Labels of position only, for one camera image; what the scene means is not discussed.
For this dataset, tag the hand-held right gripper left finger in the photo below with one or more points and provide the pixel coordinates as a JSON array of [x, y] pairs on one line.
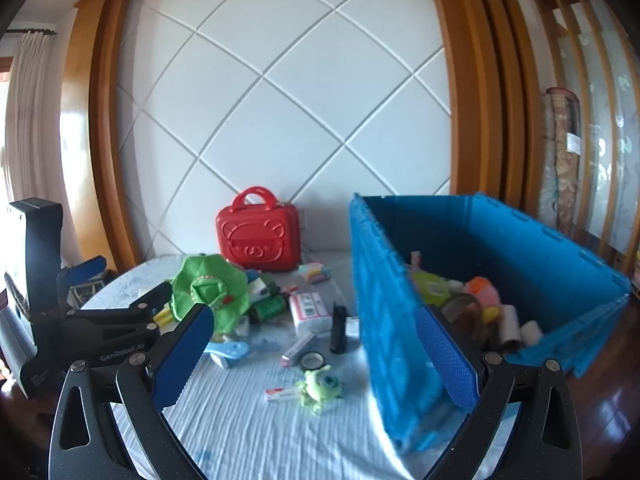
[[185, 355]]

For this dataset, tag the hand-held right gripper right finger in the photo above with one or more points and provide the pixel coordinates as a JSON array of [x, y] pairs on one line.
[[445, 355]]

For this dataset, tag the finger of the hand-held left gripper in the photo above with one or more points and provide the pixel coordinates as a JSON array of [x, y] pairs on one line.
[[150, 297], [85, 269]]

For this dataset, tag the light blue plastic shoehorn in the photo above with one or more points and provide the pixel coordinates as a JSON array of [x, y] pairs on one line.
[[227, 351]]

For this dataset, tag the blue plastic crate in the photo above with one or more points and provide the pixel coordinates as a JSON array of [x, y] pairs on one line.
[[390, 335]]

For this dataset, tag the green plush hat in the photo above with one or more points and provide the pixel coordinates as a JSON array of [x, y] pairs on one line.
[[210, 280]]

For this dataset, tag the green monster plush toy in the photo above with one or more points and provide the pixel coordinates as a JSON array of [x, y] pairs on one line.
[[320, 385]]

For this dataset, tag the white tissue pack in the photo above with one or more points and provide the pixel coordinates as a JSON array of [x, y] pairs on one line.
[[310, 312]]

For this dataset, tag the pink yellow candy pack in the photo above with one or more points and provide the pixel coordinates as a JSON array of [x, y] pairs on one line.
[[315, 271]]

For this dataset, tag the desktop with white cloth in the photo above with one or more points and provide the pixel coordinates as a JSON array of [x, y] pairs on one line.
[[280, 440]]

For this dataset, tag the small yellow item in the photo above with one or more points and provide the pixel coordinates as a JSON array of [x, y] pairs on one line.
[[162, 319]]

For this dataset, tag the brown round container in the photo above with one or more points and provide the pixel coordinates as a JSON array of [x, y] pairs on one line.
[[467, 317]]

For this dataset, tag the yellow green packet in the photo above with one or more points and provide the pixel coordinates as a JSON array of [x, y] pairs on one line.
[[430, 285]]

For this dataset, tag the white roll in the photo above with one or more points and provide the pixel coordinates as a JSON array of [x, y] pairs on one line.
[[531, 332], [511, 325]]

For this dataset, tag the pink plush toy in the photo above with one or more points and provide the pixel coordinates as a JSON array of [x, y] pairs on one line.
[[482, 290]]

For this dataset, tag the green bottle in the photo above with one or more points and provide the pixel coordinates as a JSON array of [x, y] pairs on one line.
[[267, 309]]

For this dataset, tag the small white box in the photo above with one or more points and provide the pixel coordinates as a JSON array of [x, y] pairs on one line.
[[353, 329]]

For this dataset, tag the white green box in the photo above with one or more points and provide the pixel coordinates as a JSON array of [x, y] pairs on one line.
[[261, 286]]

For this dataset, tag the red white tube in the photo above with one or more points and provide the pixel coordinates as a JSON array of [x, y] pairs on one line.
[[281, 394]]

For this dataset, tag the black tape roll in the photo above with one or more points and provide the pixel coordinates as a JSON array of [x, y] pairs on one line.
[[303, 361]]

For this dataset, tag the red toy suitcase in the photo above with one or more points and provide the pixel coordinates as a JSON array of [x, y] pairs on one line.
[[257, 240]]

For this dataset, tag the beige curtain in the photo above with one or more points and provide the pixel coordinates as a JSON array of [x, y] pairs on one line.
[[27, 110]]

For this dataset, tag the rolled patterned carpet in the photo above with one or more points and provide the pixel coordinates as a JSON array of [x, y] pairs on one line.
[[562, 170]]

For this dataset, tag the wooden screen partition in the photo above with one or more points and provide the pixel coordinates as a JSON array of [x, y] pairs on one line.
[[552, 35]]

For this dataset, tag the wooden wall trim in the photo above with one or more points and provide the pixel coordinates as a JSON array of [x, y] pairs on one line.
[[100, 135]]

